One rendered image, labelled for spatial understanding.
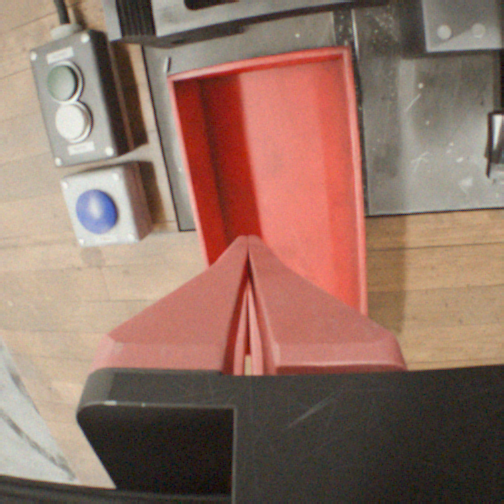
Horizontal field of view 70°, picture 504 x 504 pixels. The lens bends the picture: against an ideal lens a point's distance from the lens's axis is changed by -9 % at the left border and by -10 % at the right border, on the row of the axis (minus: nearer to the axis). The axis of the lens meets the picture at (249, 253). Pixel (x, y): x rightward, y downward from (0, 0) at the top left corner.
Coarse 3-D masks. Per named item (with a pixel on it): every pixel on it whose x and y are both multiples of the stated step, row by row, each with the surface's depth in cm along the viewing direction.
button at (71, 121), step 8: (72, 104) 29; (64, 112) 30; (72, 112) 29; (80, 112) 29; (56, 120) 30; (64, 120) 30; (72, 120) 30; (80, 120) 30; (64, 128) 30; (72, 128) 30; (80, 128) 30; (64, 136) 30; (72, 136) 30; (80, 136) 30
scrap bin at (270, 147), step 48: (336, 48) 22; (192, 96) 28; (240, 96) 30; (288, 96) 29; (336, 96) 28; (192, 144) 28; (240, 144) 31; (288, 144) 31; (336, 144) 30; (192, 192) 28; (240, 192) 33; (288, 192) 32; (336, 192) 31; (288, 240) 34; (336, 240) 33; (336, 288) 35
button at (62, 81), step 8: (56, 72) 28; (64, 72) 28; (72, 72) 28; (48, 80) 29; (56, 80) 29; (64, 80) 28; (72, 80) 28; (48, 88) 29; (56, 88) 29; (64, 88) 29; (72, 88) 29; (56, 96) 29; (64, 96) 29; (72, 96) 29
